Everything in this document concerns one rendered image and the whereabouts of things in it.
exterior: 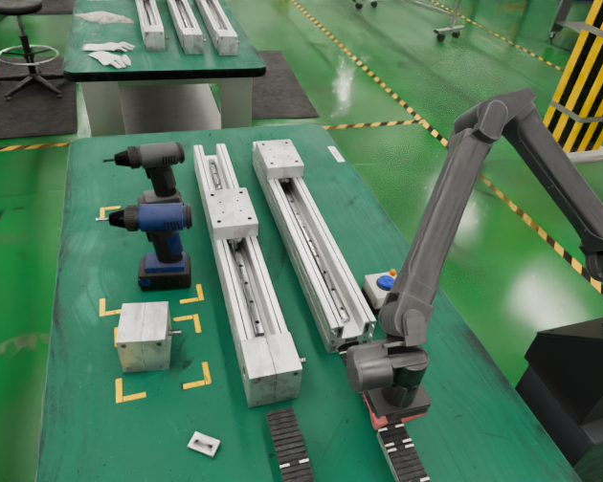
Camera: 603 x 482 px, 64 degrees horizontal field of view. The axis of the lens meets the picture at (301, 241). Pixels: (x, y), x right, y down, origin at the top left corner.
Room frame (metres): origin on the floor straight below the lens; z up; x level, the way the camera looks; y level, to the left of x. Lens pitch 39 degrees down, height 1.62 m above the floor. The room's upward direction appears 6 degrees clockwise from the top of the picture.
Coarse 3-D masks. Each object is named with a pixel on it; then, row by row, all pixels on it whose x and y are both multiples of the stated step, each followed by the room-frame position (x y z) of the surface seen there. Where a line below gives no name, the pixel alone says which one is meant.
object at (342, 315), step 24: (264, 192) 1.24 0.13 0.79; (288, 192) 1.19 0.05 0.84; (288, 216) 1.03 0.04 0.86; (312, 216) 1.05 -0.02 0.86; (288, 240) 0.98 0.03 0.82; (312, 240) 0.98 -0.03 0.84; (312, 264) 0.86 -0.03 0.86; (336, 264) 0.87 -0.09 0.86; (312, 288) 0.80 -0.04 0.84; (336, 288) 0.83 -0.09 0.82; (312, 312) 0.77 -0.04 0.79; (336, 312) 0.71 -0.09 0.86; (360, 312) 0.72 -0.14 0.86; (336, 336) 0.67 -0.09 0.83; (360, 336) 0.69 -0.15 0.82
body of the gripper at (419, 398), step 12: (396, 384) 0.48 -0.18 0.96; (420, 384) 0.52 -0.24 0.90; (372, 396) 0.49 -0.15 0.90; (384, 396) 0.49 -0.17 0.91; (396, 396) 0.48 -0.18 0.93; (408, 396) 0.48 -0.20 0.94; (420, 396) 0.50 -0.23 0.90; (384, 408) 0.47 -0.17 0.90; (396, 408) 0.47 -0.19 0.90; (408, 408) 0.47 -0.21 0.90
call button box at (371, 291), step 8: (368, 280) 0.85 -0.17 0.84; (376, 280) 0.85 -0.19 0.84; (368, 288) 0.83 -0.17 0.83; (376, 288) 0.82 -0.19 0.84; (384, 288) 0.82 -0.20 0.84; (368, 296) 0.83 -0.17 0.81; (376, 296) 0.80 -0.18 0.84; (384, 296) 0.80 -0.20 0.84; (368, 304) 0.82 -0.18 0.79; (376, 304) 0.79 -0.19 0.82; (376, 312) 0.79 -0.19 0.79
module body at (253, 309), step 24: (216, 144) 1.38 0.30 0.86; (216, 168) 1.28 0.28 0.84; (216, 240) 0.91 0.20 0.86; (216, 264) 0.90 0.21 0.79; (240, 264) 0.86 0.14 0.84; (264, 264) 0.84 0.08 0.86; (240, 288) 0.79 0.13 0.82; (264, 288) 0.76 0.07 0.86; (240, 312) 0.68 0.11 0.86; (264, 312) 0.72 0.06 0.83; (240, 336) 0.62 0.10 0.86; (264, 336) 0.66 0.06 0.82
